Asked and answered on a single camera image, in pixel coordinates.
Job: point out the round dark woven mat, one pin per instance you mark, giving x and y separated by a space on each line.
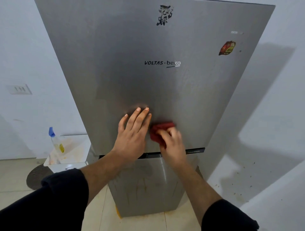
35 178

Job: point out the person's right hand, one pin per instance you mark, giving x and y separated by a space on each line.
174 150

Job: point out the person's left hand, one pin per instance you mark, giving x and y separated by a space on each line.
131 140

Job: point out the person's right forearm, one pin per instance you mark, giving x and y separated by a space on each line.
214 209

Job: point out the spray bottle blue nozzle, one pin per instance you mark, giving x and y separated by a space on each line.
58 145

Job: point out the person's left forearm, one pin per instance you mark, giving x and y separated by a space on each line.
54 202

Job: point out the small white marble table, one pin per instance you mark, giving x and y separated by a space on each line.
76 147

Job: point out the torn black sticker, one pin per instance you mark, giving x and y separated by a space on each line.
165 15

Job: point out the silver refrigerator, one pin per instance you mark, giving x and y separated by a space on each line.
107 59

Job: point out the red cloth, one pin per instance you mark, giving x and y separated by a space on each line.
162 125

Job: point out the white wall switch plate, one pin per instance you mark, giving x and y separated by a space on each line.
19 89

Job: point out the red round sticker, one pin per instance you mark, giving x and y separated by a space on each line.
227 48

